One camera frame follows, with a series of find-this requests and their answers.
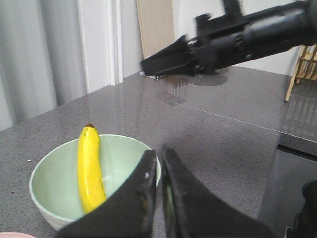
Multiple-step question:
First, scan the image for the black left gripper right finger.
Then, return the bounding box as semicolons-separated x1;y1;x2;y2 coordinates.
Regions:
162;146;275;238

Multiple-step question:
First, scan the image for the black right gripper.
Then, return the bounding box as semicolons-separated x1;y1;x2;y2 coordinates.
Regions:
140;29;250;76

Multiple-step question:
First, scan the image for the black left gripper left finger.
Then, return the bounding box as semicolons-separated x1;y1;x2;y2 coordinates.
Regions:
56;150;157;238

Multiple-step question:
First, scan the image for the yellow banana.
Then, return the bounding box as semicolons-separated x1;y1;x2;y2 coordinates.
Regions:
77;123;106;214

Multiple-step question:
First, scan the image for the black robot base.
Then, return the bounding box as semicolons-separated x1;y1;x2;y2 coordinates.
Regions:
294;178;317;238

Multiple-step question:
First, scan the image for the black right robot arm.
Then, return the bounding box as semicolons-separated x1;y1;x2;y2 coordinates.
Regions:
141;0;317;76

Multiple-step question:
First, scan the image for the pink plate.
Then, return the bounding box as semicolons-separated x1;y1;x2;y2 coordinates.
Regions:
0;232;36;238

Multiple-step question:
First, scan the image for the beige wooden board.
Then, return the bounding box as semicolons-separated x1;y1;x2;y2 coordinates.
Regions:
136;0;175;58

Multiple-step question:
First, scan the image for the white pleated curtain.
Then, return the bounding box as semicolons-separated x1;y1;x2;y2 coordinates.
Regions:
0;0;123;130

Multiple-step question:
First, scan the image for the wooden rack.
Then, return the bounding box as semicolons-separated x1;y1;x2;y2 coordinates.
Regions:
284;44;317;102

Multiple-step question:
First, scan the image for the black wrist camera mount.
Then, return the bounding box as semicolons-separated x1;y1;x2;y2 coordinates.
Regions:
195;0;247;37

